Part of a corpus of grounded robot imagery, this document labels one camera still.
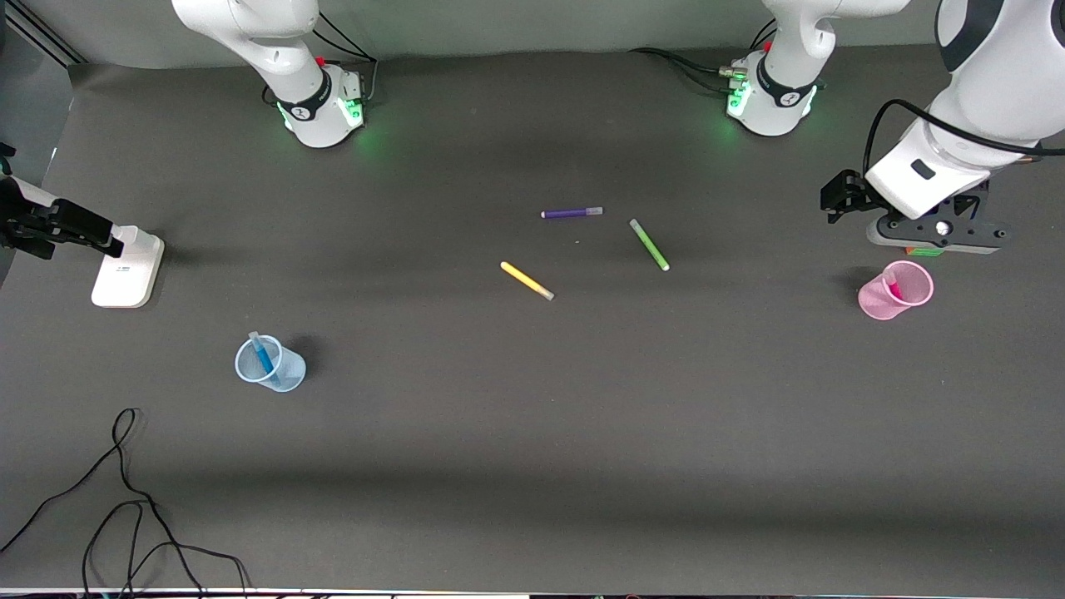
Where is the white camera stand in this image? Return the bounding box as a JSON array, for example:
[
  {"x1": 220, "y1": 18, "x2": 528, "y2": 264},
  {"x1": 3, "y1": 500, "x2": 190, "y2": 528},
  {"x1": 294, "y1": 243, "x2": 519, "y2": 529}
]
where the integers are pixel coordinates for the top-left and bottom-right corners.
[{"x1": 0, "y1": 175, "x2": 166, "y2": 309}]

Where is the black left base cable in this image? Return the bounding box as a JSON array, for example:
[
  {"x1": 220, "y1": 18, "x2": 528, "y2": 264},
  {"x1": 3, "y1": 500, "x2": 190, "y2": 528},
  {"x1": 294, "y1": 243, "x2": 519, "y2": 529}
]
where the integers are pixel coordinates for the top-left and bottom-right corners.
[{"x1": 630, "y1": 47, "x2": 737, "y2": 94}]

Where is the black right base cable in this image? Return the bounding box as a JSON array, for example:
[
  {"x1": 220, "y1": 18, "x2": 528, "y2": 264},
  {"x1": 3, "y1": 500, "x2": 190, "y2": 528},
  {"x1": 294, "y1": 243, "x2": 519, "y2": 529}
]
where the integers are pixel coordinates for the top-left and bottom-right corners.
[{"x1": 312, "y1": 10, "x2": 379, "y2": 105}]

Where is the blue plastic cup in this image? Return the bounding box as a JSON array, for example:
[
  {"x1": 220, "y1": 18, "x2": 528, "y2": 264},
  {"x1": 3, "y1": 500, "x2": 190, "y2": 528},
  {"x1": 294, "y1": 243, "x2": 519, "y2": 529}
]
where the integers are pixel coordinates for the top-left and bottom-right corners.
[{"x1": 235, "y1": 334, "x2": 307, "y2": 394}]

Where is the black loose cable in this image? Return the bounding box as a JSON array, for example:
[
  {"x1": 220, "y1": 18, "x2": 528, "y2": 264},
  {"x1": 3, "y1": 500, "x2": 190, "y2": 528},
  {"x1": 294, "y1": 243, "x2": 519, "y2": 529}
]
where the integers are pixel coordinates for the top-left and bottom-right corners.
[{"x1": 0, "y1": 407, "x2": 252, "y2": 599}]

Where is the green marker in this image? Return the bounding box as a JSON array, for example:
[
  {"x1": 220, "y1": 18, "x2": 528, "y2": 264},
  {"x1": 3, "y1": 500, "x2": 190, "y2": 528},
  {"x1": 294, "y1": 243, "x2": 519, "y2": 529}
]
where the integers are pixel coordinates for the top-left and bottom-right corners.
[{"x1": 629, "y1": 219, "x2": 671, "y2": 272}]

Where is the black base cable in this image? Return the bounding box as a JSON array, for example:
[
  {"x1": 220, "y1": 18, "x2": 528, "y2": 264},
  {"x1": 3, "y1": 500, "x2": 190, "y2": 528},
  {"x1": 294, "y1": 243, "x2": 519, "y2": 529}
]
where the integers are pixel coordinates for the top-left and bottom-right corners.
[
  {"x1": 630, "y1": 47, "x2": 737, "y2": 94},
  {"x1": 312, "y1": 10, "x2": 379, "y2": 105}
]

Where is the yellow marker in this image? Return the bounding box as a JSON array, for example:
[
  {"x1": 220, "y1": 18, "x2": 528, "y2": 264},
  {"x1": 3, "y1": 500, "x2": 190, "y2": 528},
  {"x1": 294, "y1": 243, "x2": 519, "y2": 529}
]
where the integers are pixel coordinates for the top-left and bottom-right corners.
[{"x1": 500, "y1": 261, "x2": 555, "y2": 302}]

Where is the pink plastic cup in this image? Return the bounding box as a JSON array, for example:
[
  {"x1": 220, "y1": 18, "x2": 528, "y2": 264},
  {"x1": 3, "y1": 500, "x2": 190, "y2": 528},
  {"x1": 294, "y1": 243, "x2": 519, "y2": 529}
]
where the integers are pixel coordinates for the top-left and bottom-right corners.
[{"x1": 858, "y1": 260, "x2": 934, "y2": 321}]

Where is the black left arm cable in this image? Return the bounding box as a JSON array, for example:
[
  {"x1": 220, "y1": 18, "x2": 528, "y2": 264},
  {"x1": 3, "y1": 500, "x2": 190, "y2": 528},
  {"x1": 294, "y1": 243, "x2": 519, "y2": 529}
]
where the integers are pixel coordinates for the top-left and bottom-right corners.
[{"x1": 861, "y1": 98, "x2": 1065, "y2": 176}]

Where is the grey metal frame rail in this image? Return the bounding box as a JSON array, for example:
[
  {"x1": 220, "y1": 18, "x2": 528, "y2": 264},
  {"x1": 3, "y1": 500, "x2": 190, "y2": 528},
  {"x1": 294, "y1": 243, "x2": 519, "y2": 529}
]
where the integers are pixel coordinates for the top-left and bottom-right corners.
[{"x1": 0, "y1": 0, "x2": 84, "y2": 67}]

